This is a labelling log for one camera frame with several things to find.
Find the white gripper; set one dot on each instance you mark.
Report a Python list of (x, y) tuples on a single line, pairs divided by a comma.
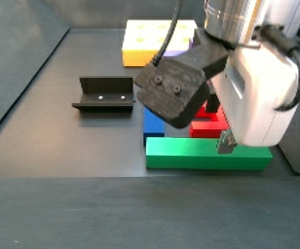
[(259, 91)]

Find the green rectangular block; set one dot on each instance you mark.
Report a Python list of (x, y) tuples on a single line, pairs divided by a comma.
[(196, 153)]

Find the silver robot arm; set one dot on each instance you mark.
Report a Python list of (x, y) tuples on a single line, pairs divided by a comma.
[(235, 21)]

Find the yellow slotted board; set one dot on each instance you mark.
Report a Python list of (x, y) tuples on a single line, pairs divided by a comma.
[(145, 35)]

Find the red cross-shaped block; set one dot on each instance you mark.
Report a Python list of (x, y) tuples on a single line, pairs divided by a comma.
[(208, 124)]

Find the long blue block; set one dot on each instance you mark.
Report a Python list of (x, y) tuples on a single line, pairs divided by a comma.
[(153, 127)]

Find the purple cross-shaped block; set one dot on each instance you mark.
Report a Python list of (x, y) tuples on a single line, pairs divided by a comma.
[(179, 48)]

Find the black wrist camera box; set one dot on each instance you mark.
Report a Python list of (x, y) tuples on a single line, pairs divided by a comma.
[(173, 86)]

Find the black angle bracket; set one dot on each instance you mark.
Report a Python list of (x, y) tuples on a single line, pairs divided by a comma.
[(105, 94)]

